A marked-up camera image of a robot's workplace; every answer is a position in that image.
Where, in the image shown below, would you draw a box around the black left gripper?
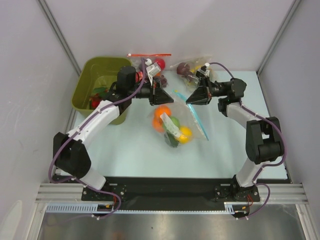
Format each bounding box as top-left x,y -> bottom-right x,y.
128,77 -> 173,106

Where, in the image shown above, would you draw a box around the clear zip top bag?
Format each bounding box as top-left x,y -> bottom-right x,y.
147,90 -> 209,148

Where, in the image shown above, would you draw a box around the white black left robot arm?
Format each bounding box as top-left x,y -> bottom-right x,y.
52,63 -> 174,200

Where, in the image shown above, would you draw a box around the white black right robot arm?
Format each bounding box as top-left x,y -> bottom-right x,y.
186,77 -> 287,201

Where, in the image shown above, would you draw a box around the orange fake fruit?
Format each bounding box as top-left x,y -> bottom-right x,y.
152,117 -> 165,133
154,105 -> 172,119

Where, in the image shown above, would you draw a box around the clear bag with melon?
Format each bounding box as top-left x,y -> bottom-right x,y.
169,55 -> 212,92

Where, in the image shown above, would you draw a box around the red zip bag of food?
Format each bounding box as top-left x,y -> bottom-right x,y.
126,52 -> 172,83

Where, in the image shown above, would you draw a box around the green fake fruit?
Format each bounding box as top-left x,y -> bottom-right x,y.
169,116 -> 181,128

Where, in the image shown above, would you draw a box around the yellow fake lemon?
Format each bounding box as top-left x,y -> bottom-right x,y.
176,125 -> 193,144

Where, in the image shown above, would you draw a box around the red fake strawberries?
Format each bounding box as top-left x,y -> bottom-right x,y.
89,86 -> 109,110

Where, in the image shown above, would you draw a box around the olive green plastic bin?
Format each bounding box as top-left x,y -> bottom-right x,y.
71,56 -> 132,118

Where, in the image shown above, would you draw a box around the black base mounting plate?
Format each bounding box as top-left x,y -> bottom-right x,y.
49,174 -> 293,211

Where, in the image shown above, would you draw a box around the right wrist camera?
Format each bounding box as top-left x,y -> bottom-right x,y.
195,62 -> 210,79

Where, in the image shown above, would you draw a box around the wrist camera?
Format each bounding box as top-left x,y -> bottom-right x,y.
195,62 -> 210,79
145,58 -> 162,83

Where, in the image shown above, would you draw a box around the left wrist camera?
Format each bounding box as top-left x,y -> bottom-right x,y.
145,58 -> 162,83

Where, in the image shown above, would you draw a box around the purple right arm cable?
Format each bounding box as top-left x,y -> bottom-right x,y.
207,61 -> 286,221

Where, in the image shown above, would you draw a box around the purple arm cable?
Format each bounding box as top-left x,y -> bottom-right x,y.
47,57 -> 148,221
207,61 -> 286,221

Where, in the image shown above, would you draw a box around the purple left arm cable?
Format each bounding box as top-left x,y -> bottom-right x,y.
47,57 -> 148,221

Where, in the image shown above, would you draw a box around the white cable duct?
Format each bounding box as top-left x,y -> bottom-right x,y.
46,202 -> 249,215

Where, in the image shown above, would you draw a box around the aluminium frame rail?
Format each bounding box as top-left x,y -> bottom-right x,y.
35,183 -> 309,204

